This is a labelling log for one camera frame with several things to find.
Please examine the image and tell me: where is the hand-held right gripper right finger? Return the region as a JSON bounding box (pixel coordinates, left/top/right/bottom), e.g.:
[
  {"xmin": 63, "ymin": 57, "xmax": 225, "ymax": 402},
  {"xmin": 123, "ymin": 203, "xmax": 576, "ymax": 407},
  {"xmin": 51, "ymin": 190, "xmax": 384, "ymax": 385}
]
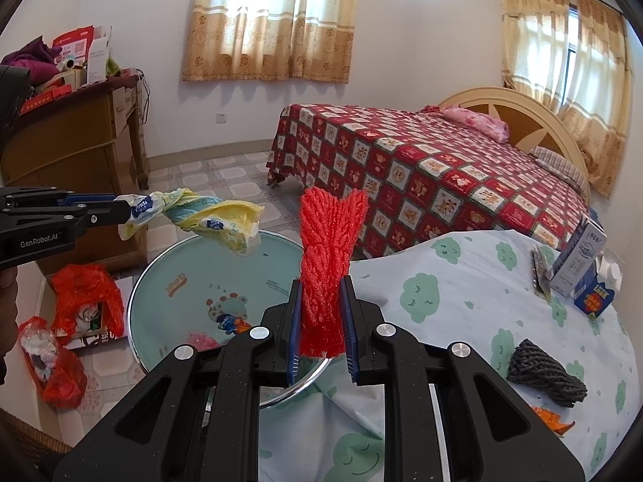
[{"xmin": 340, "ymin": 276, "xmax": 586, "ymax": 482}]

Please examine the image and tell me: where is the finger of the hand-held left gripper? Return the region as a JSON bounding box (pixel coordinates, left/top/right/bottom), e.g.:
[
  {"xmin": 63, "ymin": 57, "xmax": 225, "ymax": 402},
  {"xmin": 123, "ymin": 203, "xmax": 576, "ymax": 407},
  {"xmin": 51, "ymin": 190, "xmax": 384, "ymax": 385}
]
[
  {"xmin": 0, "ymin": 187, "xmax": 121, "ymax": 208},
  {"xmin": 0, "ymin": 200, "xmax": 132, "ymax": 235}
]

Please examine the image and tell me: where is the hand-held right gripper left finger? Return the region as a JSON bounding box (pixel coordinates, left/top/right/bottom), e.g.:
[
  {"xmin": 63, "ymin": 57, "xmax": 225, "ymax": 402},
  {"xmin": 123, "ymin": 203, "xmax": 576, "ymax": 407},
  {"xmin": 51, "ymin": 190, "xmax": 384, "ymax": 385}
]
[{"xmin": 53, "ymin": 277, "xmax": 302, "ymax": 482}]

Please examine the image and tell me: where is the red foam net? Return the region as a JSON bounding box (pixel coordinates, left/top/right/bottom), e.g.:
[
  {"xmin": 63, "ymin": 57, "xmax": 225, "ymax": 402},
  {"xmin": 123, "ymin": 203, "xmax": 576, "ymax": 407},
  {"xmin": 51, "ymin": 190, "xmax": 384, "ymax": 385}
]
[{"xmin": 299, "ymin": 187, "xmax": 370, "ymax": 358}]

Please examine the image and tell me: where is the pink cellophane wrapper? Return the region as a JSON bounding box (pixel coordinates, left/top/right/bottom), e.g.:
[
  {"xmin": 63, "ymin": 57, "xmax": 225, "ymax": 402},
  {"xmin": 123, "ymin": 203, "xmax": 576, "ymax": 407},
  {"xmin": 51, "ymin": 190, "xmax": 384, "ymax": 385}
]
[{"xmin": 185, "ymin": 330, "xmax": 222, "ymax": 352}]

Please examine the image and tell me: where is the teal cartoon print basin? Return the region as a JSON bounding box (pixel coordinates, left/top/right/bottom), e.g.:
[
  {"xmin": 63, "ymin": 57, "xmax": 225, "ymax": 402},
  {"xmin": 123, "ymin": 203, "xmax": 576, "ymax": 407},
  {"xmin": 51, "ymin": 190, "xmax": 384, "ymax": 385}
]
[{"xmin": 125, "ymin": 231, "xmax": 347, "ymax": 407}]

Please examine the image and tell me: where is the yellow white tissue wrapper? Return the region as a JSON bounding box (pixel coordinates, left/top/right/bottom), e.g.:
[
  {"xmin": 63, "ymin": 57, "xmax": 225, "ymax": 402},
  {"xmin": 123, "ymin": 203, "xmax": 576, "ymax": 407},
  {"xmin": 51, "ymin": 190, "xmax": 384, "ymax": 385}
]
[{"xmin": 119, "ymin": 188, "xmax": 265, "ymax": 258}]

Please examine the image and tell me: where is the person's left forearm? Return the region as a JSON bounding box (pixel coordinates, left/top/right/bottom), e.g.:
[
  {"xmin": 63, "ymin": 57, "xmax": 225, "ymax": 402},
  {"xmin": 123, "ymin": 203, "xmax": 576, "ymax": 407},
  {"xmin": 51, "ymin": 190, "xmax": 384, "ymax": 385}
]
[{"xmin": 0, "ymin": 268, "xmax": 20, "ymax": 385}]

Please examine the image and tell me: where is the wooden cabinet with clutter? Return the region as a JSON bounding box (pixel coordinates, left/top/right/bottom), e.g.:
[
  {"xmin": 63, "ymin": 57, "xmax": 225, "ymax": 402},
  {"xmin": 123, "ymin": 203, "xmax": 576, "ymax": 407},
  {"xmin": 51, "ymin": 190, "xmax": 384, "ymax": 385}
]
[{"xmin": 0, "ymin": 75, "xmax": 150, "ymax": 269}]

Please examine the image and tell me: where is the red plastic bag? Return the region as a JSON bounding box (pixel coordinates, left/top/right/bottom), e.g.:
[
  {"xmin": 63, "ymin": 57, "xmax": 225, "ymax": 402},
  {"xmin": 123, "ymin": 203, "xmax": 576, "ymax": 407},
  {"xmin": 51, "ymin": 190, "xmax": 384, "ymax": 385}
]
[
  {"xmin": 19, "ymin": 316, "xmax": 87, "ymax": 409},
  {"xmin": 51, "ymin": 263, "xmax": 125, "ymax": 347}
]

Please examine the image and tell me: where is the brown cardboard sheet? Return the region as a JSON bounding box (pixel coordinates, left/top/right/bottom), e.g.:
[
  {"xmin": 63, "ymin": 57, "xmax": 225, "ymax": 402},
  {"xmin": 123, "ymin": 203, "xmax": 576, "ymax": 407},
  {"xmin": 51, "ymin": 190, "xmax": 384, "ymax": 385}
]
[{"xmin": 111, "ymin": 83, "xmax": 146, "ymax": 189}]

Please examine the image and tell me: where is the round table with tablecloth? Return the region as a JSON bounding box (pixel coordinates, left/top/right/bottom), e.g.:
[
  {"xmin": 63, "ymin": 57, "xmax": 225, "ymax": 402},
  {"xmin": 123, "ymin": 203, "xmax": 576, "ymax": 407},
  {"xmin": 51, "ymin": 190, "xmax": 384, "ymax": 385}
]
[{"xmin": 258, "ymin": 231, "xmax": 631, "ymax": 482}]

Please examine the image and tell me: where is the flat red box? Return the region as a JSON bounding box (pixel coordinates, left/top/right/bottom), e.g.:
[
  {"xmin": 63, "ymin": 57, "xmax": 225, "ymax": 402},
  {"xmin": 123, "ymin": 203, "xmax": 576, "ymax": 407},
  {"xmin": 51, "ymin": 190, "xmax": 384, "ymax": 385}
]
[{"xmin": 20, "ymin": 88, "xmax": 76, "ymax": 111}]

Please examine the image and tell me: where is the purple cloth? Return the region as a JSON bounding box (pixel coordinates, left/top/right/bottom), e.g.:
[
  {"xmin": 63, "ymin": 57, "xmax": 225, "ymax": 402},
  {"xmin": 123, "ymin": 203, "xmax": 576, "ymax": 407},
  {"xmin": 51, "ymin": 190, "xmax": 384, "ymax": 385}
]
[{"xmin": 5, "ymin": 36, "xmax": 63, "ymax": 68}]

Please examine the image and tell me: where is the red white cardboard box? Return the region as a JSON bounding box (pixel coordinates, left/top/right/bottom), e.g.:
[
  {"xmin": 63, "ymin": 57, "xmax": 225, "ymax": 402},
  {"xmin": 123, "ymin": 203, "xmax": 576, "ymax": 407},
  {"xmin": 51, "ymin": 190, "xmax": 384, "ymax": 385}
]
[{"xmin": 53, "ymin": 25, "xmax": 96, "ymax": 66}]

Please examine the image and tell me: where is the bed with red quilt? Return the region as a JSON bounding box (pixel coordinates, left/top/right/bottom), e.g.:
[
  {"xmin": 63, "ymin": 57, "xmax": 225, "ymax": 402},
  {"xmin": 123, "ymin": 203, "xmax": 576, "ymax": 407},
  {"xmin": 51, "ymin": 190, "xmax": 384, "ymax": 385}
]
[{"xmin": 266, "ymin": 103, "xmax": 594, "ymax": 262}]

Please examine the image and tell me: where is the brown wicker furniture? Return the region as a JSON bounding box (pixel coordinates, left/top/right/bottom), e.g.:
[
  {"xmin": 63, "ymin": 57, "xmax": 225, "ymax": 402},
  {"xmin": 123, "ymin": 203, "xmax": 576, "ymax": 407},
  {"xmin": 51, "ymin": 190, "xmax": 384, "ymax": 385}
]
[{"xmin": 0, "ymin": 409, "xmax": 71, "ymax": 463}]

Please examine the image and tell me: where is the dark foil wrapper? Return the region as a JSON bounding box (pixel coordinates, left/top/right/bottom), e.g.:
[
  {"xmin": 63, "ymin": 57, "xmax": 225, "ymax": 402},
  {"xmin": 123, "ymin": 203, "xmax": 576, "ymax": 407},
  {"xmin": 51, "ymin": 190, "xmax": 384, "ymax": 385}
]
[{"xmin": 531, "ymin": 247, "xmax": 553, "ymax": 298}]

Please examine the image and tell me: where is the black foam net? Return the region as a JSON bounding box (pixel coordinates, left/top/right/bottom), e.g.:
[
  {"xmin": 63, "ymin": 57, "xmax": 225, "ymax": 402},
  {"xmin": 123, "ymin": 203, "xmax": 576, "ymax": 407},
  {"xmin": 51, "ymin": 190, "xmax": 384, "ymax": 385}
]
[{"xmin": 506, "ymin": 339, "xmax": 588, "ymax": 408}]

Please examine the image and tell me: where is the orange blue snack wrapper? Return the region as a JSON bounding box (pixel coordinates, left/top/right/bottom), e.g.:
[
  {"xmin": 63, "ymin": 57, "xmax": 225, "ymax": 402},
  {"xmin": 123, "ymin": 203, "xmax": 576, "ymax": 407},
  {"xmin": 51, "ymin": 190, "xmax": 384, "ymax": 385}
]
[{"xmin": 530, "ymin": 406, "xmax": 576, "ymax": 433}]

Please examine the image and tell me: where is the grey white carton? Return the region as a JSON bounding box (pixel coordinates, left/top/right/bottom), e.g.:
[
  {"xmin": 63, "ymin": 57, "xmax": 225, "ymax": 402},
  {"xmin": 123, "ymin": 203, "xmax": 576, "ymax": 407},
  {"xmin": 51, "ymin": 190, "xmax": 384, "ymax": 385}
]
[{"xmin": 550, "ymin": 216, "xmax": 608, "ymax": 298}]

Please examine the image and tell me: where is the pink pillow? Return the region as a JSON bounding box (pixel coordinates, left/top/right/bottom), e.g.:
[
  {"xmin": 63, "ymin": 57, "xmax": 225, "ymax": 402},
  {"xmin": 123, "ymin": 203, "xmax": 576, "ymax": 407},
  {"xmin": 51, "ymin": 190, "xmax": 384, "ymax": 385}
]
[{"xmin": 439, "ymin": 105, "xmax": 509, "ymax": 142}]

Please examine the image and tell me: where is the blue carton white cap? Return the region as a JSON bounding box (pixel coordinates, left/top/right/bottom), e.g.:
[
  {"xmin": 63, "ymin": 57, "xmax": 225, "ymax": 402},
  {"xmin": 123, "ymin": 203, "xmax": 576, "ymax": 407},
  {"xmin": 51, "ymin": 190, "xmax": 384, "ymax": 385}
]
[{"xmin": 574, "ymin": 260, "xmax": 624, "ymax": 318}]

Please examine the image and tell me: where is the beige patterned curtain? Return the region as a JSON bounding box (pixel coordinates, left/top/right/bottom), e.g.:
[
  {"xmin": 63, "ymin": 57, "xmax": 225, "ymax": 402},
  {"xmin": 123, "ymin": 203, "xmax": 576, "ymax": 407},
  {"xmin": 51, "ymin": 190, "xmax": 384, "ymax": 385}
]
[
  {"xmin": 501, "ymin": 0, "xmax": 635, "ymax": 199},
  {"xmin": 182, "ymin": 0, "xmax": 363, "ymax": 84}
]

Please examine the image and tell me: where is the striped pillow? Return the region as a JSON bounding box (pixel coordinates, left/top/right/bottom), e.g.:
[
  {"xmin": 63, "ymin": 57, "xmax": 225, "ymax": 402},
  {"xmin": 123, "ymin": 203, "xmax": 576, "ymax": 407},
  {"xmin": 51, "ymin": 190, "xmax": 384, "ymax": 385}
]
[{"xmin": 531, "ymin": 145, "xmax": 588, "ymax": 186}]

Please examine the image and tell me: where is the cream wooden headboard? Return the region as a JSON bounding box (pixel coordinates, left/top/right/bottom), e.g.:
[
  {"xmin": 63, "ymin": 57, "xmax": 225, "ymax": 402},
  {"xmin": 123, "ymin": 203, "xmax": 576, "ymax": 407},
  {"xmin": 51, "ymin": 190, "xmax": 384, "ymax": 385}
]
[{"xmin": 438, "ymin": 86, "xmax": 592, "ymax": 196}]

